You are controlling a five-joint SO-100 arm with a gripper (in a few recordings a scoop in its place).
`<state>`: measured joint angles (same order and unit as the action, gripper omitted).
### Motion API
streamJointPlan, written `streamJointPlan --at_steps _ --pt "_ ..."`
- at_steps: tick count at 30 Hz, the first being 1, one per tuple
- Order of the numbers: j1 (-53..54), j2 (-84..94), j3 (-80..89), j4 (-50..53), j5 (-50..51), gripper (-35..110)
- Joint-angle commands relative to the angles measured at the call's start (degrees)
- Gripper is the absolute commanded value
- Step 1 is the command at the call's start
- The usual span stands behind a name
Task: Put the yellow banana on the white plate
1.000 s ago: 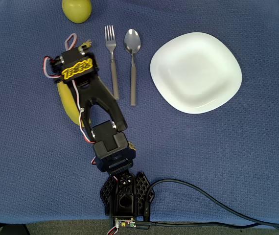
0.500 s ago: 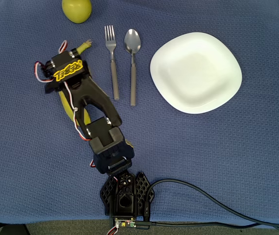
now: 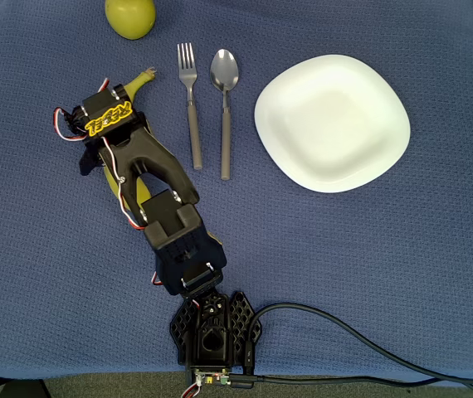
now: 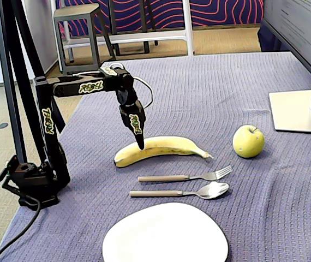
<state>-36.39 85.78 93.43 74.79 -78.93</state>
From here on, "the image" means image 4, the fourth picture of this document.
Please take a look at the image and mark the green apple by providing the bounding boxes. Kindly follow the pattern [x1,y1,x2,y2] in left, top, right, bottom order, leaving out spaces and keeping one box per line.
[232,124,266,159]

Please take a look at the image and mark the white servo cable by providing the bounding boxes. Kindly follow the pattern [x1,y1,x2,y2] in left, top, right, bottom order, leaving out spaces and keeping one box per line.
[109,62,154,109]

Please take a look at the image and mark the white plate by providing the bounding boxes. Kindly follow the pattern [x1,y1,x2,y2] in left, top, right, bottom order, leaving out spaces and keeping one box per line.
[101,202,230,262]

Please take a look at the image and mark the white tube table frame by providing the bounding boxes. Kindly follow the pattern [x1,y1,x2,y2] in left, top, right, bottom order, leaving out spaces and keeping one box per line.
[50,0,196,73]

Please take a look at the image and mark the blue woven tablecloth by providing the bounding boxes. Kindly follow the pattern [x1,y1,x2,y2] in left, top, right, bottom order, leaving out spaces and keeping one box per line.
[0,51,311,262]

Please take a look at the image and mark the black tripod legs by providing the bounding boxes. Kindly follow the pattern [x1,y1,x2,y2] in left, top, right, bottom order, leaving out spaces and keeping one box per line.
[0,0,66,164]

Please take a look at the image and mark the yellow banana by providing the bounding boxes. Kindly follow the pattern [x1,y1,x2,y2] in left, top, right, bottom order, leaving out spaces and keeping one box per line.
[113,135,215,168]

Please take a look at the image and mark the thick black power cable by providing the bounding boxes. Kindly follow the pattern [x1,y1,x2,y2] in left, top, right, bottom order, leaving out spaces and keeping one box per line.
[0,195,41,262]

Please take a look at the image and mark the black chair legs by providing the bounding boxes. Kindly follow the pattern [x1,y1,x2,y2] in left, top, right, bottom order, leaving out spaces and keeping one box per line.
[107,0,159,57]

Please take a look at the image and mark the fork with beige handle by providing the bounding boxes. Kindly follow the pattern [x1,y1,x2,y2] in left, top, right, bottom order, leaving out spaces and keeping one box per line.
[137,164,233,183]

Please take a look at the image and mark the spoon with beige handle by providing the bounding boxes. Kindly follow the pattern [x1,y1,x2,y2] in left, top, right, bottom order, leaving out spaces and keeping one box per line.
[129,181,230,200]

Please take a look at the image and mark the grey metal stool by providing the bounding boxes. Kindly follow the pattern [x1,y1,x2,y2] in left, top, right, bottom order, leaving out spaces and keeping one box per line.
[53,3,117,88]

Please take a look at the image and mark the monitor with silver stand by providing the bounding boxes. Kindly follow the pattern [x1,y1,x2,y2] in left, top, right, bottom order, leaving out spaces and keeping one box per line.
[261,0,311,134]

